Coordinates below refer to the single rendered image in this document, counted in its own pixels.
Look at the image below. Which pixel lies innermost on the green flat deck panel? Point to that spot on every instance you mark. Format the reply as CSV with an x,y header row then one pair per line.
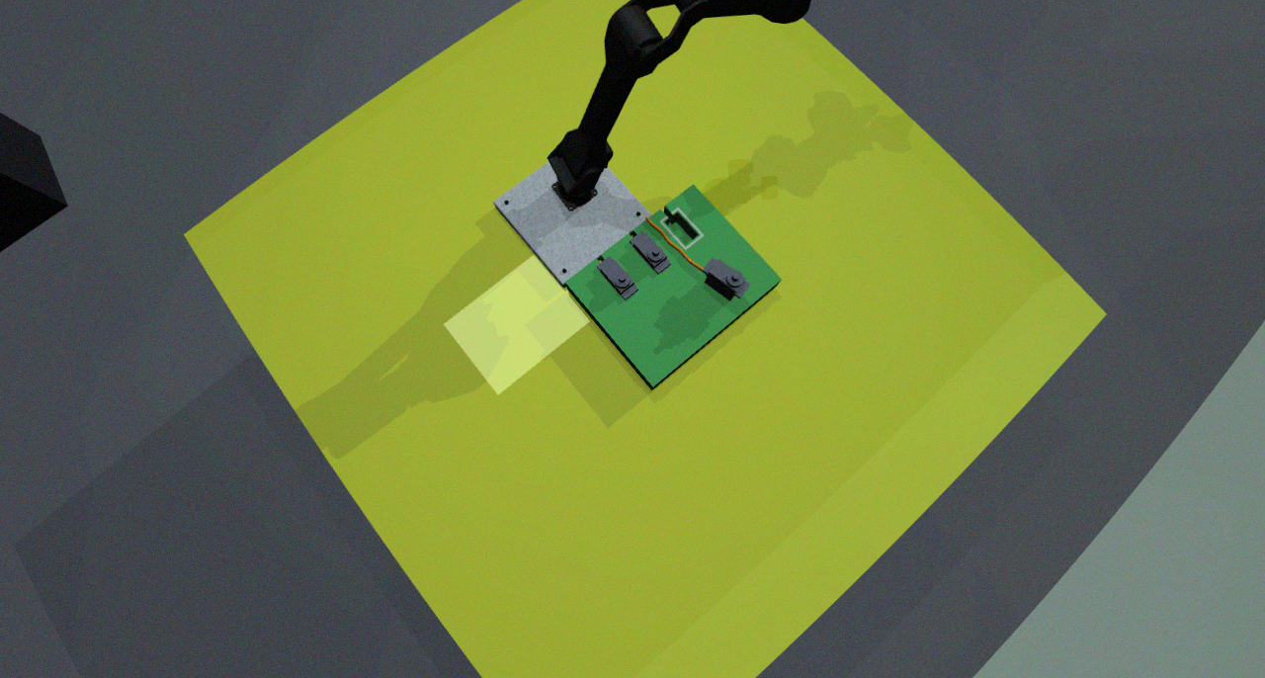
x,y
652,304

